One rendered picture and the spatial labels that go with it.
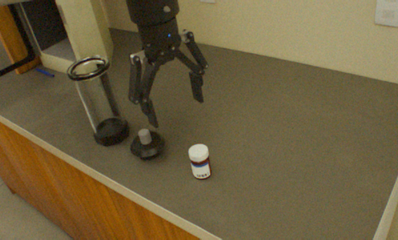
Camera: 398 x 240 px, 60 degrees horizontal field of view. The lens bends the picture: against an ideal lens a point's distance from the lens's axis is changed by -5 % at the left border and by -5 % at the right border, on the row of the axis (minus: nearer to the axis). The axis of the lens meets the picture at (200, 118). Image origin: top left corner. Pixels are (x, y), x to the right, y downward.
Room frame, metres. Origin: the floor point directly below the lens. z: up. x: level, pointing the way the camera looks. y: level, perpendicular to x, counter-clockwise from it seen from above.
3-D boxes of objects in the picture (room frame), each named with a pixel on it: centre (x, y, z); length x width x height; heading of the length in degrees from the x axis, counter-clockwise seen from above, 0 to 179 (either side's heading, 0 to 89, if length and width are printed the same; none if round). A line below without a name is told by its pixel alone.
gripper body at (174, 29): (0.65, 0.05, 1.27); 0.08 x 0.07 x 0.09; 121
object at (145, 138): (0.72, 0.15, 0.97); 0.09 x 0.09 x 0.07
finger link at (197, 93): (0.68, 0.00, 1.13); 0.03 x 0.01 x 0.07; 31
